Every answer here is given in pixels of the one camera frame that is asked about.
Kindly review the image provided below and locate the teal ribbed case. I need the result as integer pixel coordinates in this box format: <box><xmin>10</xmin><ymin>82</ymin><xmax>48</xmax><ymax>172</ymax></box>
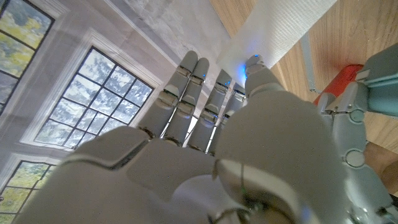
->
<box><xmin>357</xmin><ymin>43</ymin><xmax>398</xmax><ymax>118</ymax></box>

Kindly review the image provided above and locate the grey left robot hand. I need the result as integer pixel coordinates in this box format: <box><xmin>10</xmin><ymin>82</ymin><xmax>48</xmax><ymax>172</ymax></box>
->
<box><xmin>316</xmin><ymin>70</ymin><xmax>398</xmax><ymax>224</ymax></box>

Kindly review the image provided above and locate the grey tape outline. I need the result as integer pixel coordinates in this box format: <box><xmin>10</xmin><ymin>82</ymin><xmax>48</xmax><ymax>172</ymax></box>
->
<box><xmin>299</xmin><ymin>32</ymin><xmax>322</xmax><ymax>94</ymax></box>

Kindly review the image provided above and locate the white bandage strip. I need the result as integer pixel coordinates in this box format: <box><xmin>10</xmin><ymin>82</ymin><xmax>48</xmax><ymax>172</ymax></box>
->
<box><xmin>216</xmin><ymin>0</ymin><xmax>338</xmax><ymax>86</ymax></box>

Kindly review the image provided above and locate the red plastic cup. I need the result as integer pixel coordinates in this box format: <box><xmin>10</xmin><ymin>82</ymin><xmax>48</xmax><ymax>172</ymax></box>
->
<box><xmin>312</xmin><ymin>63</ymin><xmax>364</xmax><ymax>106</ymax></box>

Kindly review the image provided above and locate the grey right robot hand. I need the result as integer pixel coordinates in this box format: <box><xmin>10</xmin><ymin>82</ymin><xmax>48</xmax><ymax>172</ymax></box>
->
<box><xmin>12</xmin><ymin>50</ymin><xmax>353</xmax><ymax>224</ymax></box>

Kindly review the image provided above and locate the printed window backdrop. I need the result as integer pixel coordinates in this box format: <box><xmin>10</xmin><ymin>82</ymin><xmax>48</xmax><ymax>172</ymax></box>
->
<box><xmin>0</xmin><ymin>0</ymin><xmax>233</xmax><ymax>224</ymax></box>

